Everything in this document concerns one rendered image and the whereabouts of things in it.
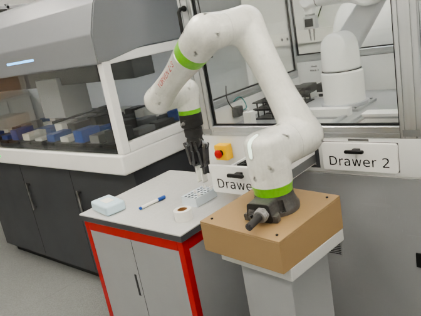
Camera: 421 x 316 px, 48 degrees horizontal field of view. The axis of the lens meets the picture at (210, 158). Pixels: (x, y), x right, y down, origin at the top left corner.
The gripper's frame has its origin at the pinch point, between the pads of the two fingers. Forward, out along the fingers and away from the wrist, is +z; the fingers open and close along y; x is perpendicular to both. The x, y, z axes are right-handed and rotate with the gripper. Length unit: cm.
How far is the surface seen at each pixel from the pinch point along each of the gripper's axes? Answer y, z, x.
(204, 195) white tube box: 5.2, 7.0, -5.8
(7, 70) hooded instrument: -140, -54, -3
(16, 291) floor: -164, 86, -29
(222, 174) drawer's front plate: 17.6, -3.3, -6.0
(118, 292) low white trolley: -32, 47, -33
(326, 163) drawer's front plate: 43, 2, 27
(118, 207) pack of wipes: -26.4, 7.9, -26.3
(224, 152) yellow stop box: -5.5, -2.1, 22.4
